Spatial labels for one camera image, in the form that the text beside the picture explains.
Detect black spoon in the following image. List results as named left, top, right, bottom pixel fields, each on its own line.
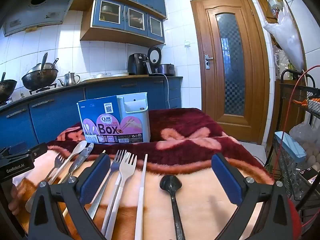
left=159, top=174, right=187, bottom=240

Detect white hanging plastic bag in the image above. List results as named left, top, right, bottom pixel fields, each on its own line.
left=262, top=7, right=304, bottom=72

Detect person's left hand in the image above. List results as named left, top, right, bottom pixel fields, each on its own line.
left=8, top=184, right=27, bottom=214

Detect blue kitchen base cabinets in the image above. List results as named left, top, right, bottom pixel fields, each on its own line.
left=0, top=76, right=183, bottom=153

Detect grey range hood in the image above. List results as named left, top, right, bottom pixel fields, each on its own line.
left=2, top=0, right=82, bottom=37

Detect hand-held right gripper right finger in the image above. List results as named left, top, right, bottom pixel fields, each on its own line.
left=211, top=152, right=294, bottom=240

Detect black wire rack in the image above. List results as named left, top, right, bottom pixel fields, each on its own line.
left=266, top=69, right=320, bottom=230

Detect dark pressure cooker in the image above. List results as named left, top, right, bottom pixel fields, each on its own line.
left=158, top=64, right=175, bottom=76

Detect metal kettle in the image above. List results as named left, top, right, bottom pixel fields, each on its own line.
left=58, top=72, right=81, bottom=86

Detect white utensil holder printed sleeve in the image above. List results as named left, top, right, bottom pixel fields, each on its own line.
left=77, top=92, right=150, bottom=144

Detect metal ladle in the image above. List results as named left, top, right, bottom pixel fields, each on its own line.
left=40, top=52, right=48, bottom=72

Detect gas stove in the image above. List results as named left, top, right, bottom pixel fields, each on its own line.
left=29, top=84, right=58, bottom=95

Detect red and pink floral blanket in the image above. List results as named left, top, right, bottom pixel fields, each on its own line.
left=11, top=107, right=302, bottom=240

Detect black air fryer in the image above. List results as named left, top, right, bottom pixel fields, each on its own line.
left=127, top=53, right=150, bottom=76

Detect wooden door with glass pane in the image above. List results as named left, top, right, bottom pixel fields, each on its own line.
left=190, top=0, right=270, bottom=145

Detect large black wok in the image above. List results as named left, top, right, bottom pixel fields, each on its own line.
left=21, top=64, right=59, bottom=90

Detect white power cable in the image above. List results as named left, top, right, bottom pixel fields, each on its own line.
left=162, top=73, right=171, bottom=109

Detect small black wok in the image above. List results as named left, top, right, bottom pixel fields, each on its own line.
left=0, top=72, right=17, bottom=103

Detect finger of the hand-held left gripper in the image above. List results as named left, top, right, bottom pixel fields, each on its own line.
left=0, top=141, right=48, bottom=159

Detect open rice cooker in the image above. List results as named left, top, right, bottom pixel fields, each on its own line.
left=147, top=47, right=165, bottom=77

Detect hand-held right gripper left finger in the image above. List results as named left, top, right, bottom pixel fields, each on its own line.
left=27, top=152, right=112, bottom=240

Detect small metal fork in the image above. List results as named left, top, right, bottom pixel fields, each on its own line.
left=47, top=153, right=66, bottom=183

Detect light blue box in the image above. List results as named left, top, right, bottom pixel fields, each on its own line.
left=274, top=131, right=307, bottom=160

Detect blue glass-door wall cabinet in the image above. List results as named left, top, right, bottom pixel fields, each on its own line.
left=80, top=0, right=167, bottom=48

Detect white handled fork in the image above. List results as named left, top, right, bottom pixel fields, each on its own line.
left=101, top=152, right=138, bottom=240

